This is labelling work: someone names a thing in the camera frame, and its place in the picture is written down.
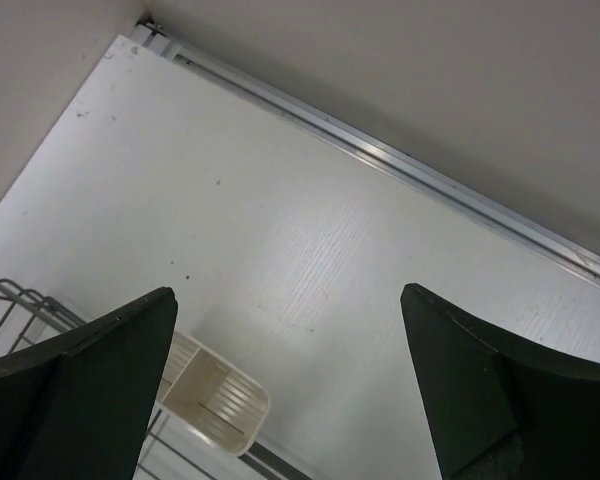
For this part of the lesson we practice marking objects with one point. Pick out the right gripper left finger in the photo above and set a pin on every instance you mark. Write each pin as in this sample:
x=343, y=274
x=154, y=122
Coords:
x=77, y=406

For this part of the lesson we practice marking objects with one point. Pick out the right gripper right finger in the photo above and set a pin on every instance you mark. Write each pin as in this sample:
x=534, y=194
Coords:
x=500, y=406

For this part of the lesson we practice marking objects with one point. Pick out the white cutlery holder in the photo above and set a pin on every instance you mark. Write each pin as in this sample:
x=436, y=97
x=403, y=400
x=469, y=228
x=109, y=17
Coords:
x=217, y=402

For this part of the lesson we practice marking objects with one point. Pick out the black wire dish rack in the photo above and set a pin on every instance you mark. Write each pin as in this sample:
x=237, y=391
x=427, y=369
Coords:
x=169, y=451

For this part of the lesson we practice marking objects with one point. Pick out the aluminium right rail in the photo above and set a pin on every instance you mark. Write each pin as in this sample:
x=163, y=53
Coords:
x=401, y=166

